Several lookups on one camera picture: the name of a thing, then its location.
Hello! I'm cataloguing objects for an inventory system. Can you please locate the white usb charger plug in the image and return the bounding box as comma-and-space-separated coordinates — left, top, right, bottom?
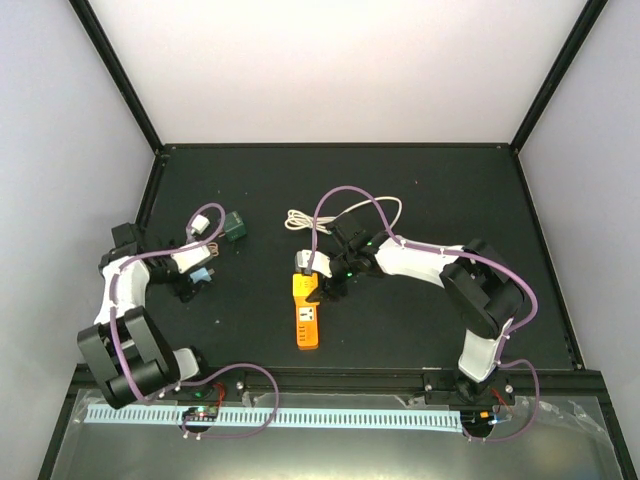
187, 214, 210, 235

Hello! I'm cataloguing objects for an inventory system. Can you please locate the orange power strip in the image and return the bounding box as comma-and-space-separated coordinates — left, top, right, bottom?
294, 298, 319, 350

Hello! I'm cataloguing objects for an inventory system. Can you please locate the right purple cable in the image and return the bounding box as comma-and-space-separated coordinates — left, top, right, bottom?
309, 186, 541, 445

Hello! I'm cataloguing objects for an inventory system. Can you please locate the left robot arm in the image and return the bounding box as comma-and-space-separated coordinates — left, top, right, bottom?
77, 223, 215, 409

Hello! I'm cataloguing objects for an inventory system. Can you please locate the black aluminium frame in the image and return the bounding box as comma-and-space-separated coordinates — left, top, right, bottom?
40, 1, 636, 479

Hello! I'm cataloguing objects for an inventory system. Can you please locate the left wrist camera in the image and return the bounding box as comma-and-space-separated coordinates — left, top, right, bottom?
170, 246, 211, 274

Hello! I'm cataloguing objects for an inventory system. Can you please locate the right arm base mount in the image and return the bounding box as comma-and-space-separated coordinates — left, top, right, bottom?
422, 369, 515, 407

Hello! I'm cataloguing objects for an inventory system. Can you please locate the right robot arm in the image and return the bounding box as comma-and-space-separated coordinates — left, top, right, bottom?
296, 213, 525, 403

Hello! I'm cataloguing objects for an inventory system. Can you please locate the white power cord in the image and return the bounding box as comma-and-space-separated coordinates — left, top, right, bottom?
284, 195, 404, 235

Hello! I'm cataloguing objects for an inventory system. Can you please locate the light blue plug adapter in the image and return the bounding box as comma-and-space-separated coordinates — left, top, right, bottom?
190, 267, 215, 284

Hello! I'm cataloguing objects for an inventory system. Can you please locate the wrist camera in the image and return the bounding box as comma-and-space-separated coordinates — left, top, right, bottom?
170, 246, 211, 274
294, 250, 332, 278

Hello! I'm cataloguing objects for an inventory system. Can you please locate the purple cable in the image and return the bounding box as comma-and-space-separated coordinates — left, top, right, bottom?
109, 202, 282, 444
309, 186, 541, 445

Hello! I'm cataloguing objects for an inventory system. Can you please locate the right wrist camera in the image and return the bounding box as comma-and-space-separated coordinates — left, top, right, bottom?
294, 250, 332, 278

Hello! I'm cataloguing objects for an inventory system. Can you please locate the light blue cable duct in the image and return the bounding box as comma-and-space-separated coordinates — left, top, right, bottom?
84, 404, 462, 433

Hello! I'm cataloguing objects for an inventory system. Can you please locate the yellow cube socket adapter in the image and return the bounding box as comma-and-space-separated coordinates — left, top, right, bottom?
292, 272, 318, 302

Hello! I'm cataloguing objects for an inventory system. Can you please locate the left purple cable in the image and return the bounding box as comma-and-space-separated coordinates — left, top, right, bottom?
109, 202, 282, 444

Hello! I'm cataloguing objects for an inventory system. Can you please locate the green cube socket adapter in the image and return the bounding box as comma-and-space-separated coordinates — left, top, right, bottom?
223, 211, 247, 243

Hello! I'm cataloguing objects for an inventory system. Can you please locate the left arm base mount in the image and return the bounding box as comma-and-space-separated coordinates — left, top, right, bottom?
154, 380, 226, 403

